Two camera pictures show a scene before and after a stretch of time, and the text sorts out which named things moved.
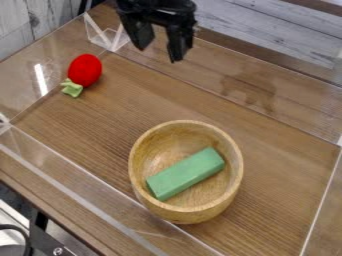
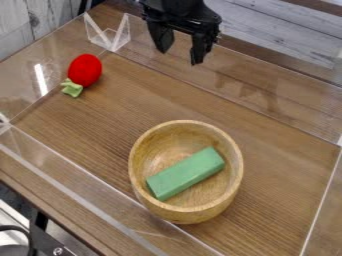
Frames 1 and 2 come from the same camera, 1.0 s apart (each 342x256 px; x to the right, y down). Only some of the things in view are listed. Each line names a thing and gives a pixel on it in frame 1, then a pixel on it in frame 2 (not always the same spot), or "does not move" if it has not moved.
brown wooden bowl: [184, 170] does not move
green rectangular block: [184, 173] does not move
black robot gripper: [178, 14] → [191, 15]
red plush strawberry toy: [84, 72] does not move
